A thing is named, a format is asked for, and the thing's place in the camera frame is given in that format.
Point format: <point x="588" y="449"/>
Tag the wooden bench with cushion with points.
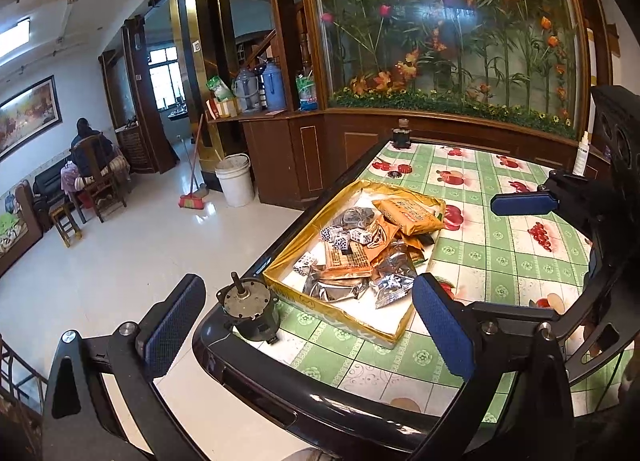
<point x="15" y="231"/>

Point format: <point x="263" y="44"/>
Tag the green white bag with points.
<point x="220" y="88"/>

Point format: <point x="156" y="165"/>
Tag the large orange printed packet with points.
<point x="410" y="213"/>

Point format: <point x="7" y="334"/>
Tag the orange barcode cracker packet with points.
<point x="350" y="258"/>

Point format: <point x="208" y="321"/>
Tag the black white patterned candy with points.
<point x="305" y="263"/>
<point x="360" y="236"/>
<point x="342" y="242"/>
<point x="329" y="233"/>

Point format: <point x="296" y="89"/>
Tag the small electric motor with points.
<point x="247" y="306"/>

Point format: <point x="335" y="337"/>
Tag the black sofa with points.
<point x="47" y="186"/>

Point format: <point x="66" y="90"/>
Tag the grey clear snack pouch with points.
<point x="357" y="218"/>

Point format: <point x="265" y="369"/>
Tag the small wooden stool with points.
<point x="65" y="223"/>

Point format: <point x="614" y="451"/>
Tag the wooden chair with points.
<point x="102" y="191"/>

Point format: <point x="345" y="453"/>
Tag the silver foil snack packet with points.
<point x="395" y="281"/>
<point x="335" y="286"/>

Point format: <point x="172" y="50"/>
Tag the grey thermos jug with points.
<point x="246" y="91"/>

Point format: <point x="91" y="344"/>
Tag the blue thermos flask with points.
<point x="273" y="86"/>

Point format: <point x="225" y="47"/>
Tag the red white carton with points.
<point x="222" y="108"/>

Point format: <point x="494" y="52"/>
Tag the yellow-taped white tray box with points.
<point x="330" y="313"/>

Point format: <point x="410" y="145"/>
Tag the glass flower display case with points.
<point x="440" y="31"/>

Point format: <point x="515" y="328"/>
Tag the gold mirrored pillar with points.
<point x="200" y="66"/>

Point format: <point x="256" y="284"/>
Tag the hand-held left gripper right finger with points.
<point x="442" y="326"/>

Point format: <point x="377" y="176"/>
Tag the wooden cabinet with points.
<point x="280" y="156"/>

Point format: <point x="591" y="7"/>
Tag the white plastic bucket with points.
<point x="235" y="183"/>

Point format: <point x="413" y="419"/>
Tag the small orange sachet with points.
<point x="382" y="233"/>

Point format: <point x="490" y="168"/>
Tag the framed wall painting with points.
<point x="27" y="116"/>

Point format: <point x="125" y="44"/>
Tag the dark glass jar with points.
<point x="401" y="136"/>

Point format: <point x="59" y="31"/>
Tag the red bottle cap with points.
<point x="405" y="169"/>

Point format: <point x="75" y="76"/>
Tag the black rimmed dining table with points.
<point x="280" y="401"/>

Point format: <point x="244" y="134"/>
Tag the red broom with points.
<point x="192" y="201"/>

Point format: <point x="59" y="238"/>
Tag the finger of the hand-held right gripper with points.
<point x="522" y="203"/>
<point x="520" y="312"/>

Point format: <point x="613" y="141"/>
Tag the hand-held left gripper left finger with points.
<point x="172" y="326"/>

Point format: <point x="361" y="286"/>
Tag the white spray bottle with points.
<point x="581" y="156"/>

